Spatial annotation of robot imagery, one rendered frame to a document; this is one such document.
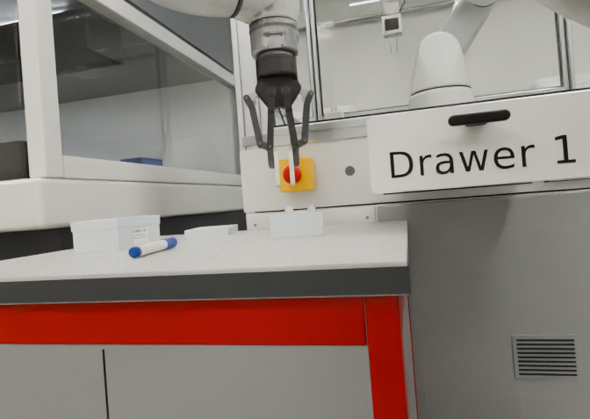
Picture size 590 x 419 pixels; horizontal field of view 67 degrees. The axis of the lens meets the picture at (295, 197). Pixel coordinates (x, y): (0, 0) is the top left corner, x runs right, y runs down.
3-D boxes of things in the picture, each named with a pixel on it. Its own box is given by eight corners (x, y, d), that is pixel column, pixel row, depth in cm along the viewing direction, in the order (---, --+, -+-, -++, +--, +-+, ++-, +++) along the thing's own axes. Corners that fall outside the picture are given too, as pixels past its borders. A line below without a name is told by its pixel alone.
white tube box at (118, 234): (119, 250, 70) (117, 218, 70) (72, 254, 72) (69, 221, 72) (161, 242, 82) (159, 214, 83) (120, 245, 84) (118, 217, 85)
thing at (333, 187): (781, 173, 79) (774, 91, 79) (243, 213, 104) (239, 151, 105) (580, 184, 171) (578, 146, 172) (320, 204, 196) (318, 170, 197)
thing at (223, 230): (228, 235, 88) (227, 227, 88) (184, 238, 88) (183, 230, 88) (238, 231, 101) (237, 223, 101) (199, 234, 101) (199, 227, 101)
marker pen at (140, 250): (140, 258, 56) (139, 245, 56) (127, 259, 56) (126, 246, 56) (177, 247, 70) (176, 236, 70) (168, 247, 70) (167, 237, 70)
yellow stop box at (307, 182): (311, 190, 95) (308, 155, 95) (278, 192, 97) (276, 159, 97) (316, 190, 100) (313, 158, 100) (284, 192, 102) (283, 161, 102)
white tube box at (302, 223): (323, 234, 71) (321, 211, 71) (270, 239, 71) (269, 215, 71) (317, 230, 83) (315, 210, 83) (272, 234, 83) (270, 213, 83)
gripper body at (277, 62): (251, 52, 78) (255, 104, 78) (299, 49, 79) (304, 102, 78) (254, 65, 86) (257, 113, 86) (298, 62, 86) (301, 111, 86)
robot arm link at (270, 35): (298, 15, 78) (301, 49, 78) (297, 35, 87) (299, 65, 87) (247, 18, 77) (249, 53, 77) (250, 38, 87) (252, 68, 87)
